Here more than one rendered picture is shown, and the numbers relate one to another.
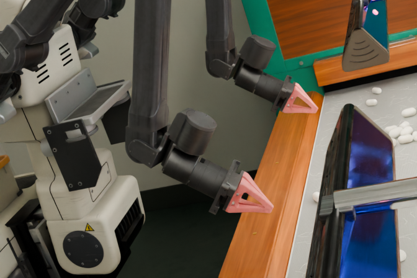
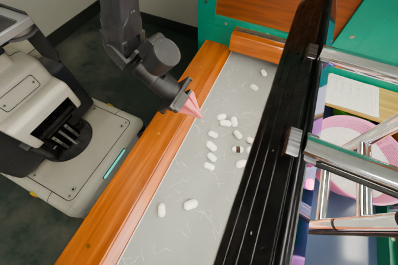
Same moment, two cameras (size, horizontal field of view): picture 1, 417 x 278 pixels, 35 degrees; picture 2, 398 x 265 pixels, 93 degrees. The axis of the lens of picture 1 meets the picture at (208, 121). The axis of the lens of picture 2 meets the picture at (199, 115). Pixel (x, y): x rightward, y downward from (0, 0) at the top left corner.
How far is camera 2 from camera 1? 1.23 m
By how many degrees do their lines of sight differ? 41
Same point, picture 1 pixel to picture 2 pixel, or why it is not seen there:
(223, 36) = (118, 25)
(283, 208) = (128, 216)
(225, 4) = not seen: outside the picture
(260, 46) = (157, 60)
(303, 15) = not seen: outside the picture
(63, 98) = not seen: outside the picture
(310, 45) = (238, 13)
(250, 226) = (92, 229)
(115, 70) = not seen: outside the picture
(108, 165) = (34, 77)
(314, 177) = (176, 165)
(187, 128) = not seen: outside the picture
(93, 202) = (9, 112)
